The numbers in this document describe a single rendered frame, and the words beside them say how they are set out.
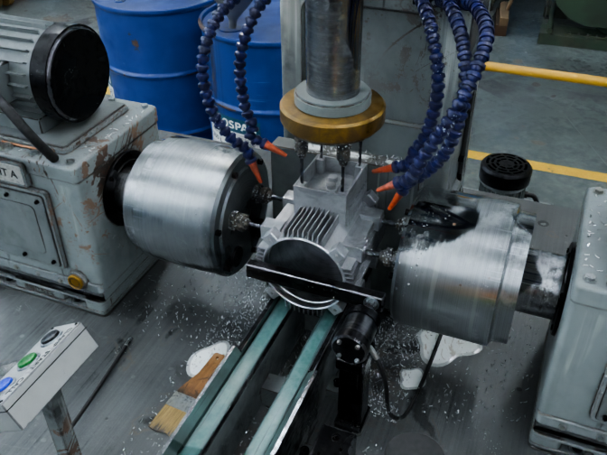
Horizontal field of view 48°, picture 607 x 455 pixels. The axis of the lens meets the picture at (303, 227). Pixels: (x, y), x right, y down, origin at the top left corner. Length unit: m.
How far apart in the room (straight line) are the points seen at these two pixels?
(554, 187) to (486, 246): 2.45
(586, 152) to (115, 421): 3.09
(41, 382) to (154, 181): 0.43
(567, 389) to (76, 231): 0.93
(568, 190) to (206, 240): 2.55
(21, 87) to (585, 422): 1.13
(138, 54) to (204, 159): 1.88
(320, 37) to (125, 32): 2.07
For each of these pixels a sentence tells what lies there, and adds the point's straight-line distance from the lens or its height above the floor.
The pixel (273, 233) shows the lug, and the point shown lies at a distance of 1.19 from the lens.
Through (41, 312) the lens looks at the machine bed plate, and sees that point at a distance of 1.57.
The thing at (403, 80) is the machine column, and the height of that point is 1.26.
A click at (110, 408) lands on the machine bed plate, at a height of 0.80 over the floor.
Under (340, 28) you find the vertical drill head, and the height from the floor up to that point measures 1.43.
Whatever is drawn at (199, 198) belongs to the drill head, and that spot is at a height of 1.12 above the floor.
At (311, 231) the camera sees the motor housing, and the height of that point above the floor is 1.10.
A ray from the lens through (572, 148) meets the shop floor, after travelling 3.92.
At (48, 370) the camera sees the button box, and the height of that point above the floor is 1.07.
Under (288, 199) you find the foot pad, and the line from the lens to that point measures 1.31.
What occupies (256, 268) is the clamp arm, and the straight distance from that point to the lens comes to 1.21.
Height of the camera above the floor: 1.79
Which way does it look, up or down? 36 degrees down
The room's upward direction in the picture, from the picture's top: 1 degrees counter-clockwise
